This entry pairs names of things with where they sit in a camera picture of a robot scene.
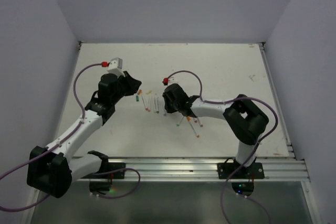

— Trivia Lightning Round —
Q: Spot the dark green marker pen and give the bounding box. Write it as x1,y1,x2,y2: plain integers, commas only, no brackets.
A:
155,94,160,114

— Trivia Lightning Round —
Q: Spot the yellow marker pen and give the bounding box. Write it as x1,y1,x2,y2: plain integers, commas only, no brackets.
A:
153,94,159,113

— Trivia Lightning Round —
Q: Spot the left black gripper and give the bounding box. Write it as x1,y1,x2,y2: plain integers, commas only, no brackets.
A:
111,71,141,104

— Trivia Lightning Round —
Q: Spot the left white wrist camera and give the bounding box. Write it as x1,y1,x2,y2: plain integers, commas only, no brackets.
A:
107,58,124,77

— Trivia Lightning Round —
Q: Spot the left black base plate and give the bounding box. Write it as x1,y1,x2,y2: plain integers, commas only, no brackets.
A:
83,162,126,180

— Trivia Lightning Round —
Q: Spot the peach marker pen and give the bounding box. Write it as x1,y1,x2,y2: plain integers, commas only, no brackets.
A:
147,94,151,112

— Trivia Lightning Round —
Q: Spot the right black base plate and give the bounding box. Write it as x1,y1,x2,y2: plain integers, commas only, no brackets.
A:
217,158,265,179

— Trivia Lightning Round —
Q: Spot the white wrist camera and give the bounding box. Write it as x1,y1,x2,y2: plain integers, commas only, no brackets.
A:
167,77,179,86
107,58,124,77

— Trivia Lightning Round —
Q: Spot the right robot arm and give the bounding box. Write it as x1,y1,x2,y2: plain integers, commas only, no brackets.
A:
162,83,269,178

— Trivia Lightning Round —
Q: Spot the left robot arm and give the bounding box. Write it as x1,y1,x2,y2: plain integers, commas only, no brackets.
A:
26,71,142,198

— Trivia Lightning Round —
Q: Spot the light green marker pen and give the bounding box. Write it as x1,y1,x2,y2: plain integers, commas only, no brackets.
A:
176,116,184,126

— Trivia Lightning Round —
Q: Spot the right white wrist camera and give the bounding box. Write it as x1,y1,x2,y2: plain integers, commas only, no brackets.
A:
167,77,179,86

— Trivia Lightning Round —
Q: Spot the dark orange marker pen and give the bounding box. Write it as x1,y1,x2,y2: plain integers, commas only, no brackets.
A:
186,116,200,138

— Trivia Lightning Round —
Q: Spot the dark purple marker pen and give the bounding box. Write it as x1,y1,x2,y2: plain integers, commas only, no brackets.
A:
159,98,167,116

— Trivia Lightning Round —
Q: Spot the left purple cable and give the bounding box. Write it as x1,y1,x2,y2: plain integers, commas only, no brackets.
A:
0,61,141,212

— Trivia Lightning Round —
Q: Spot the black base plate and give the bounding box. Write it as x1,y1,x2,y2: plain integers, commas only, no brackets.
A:
217,158,265,179
83,162,126,180

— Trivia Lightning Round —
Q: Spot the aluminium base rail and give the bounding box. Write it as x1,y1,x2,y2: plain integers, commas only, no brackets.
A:
69,157,310,183

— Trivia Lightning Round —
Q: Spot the magenta marker pen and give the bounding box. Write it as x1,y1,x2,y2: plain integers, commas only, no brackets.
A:
197,118,203,127

